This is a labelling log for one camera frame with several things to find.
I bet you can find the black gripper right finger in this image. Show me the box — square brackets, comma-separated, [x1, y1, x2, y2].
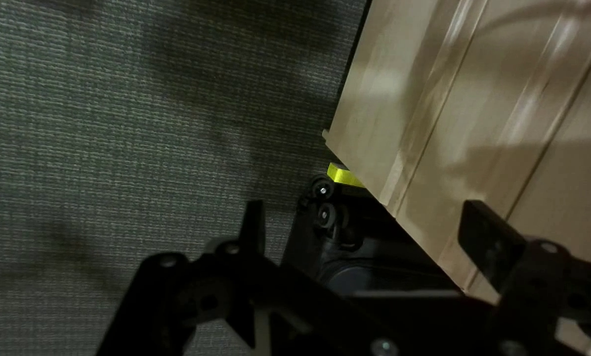
[456, 199, 591, 346]

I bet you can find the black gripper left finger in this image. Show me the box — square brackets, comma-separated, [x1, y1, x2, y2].
[94, 199, 349, 356]

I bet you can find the yellow green packet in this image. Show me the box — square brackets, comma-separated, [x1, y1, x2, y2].
[324, 160, 365, 189]

